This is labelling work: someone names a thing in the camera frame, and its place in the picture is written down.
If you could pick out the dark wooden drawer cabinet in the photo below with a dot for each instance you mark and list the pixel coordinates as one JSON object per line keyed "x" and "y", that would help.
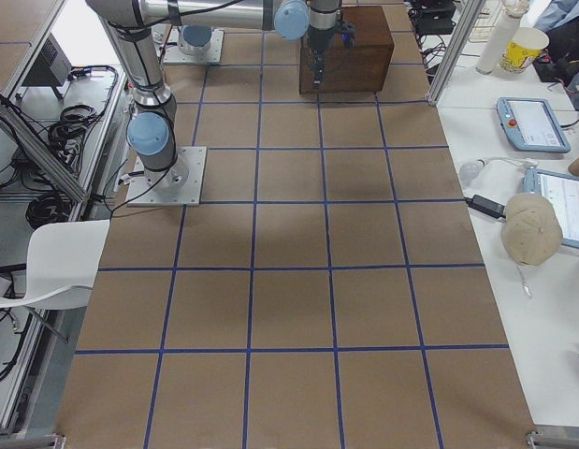
{"x": 358, "y": 58}

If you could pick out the white plastic chair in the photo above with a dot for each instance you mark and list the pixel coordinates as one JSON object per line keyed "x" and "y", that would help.
{"x": 62, "y": 262}

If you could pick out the grey control box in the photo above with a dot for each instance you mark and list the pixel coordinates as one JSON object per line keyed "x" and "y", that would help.
{"x": 51, "y": 68}

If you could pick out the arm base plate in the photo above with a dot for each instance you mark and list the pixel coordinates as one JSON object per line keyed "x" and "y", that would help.
{"x": 179, "y": 52}
{"x": 181, "y": 185}

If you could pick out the black power adapter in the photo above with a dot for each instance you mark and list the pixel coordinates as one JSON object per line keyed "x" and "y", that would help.
{"x": 486, "y": 206}

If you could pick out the beige baseball cap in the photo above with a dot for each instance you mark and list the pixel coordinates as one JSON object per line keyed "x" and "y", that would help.
{"x": 531, "y": 233}

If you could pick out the blue teach pendant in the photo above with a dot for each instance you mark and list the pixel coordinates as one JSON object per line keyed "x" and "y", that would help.
{"x": 562, "y": 191}
{"x": 530, "y": 125}

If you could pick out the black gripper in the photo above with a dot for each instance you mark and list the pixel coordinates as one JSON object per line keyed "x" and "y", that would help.
{"x": 316, "y": 43}

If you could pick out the white paper roll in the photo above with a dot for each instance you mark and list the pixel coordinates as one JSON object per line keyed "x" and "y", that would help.
{"x": 503, "y": 32}

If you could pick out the white light bulb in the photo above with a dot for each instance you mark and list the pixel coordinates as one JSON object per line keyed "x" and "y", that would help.
{"x": 470, "y": 170}

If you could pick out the aluminium frame post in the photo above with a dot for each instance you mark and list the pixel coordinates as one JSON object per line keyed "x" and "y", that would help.
{"x": 466, "y": 21}

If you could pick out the lower blue teach pendant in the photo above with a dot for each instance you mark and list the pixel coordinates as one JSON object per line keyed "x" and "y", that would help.
{"x": 562, "y": 191}

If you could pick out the yellow paper popcorn cup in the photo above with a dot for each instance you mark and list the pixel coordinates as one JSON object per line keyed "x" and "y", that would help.
{"x": 525, "y": 46}

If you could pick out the upper blue teach pendant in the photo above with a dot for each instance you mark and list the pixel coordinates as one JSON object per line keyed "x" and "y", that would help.
{"x": 530, "y": 125}

